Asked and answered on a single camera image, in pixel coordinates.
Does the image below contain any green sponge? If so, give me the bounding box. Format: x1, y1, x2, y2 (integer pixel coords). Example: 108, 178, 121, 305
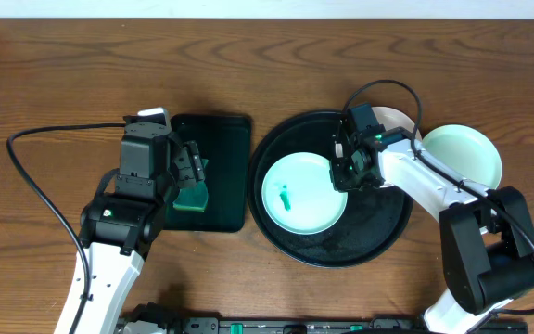
172, 180, 209, 212

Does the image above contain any mint green plate front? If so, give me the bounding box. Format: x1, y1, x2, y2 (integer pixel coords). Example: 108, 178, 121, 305
261, 152, 348, 235

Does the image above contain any mint green plate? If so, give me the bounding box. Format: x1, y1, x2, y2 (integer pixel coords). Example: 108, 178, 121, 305
261, 152, 348, 235
423, 124, 502, 189

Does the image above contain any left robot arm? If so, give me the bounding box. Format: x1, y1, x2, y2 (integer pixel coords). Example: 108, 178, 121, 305
55, 138, 209, 333

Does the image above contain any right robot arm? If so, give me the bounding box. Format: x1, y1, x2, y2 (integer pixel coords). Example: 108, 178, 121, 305
331, 126, 534, 333

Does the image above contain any black rectangular tray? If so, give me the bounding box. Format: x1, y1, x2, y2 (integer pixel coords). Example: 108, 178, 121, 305
164, 114, 251, 233

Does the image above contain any black round tray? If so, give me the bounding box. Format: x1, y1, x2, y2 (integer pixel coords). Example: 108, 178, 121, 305
247, 110, 413, 268

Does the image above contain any white pink plate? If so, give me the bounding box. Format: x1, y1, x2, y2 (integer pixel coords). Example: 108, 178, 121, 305
334, 106, 424, 189

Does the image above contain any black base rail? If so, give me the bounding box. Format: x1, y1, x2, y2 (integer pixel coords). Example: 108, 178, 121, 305
116, 315, 530, 334

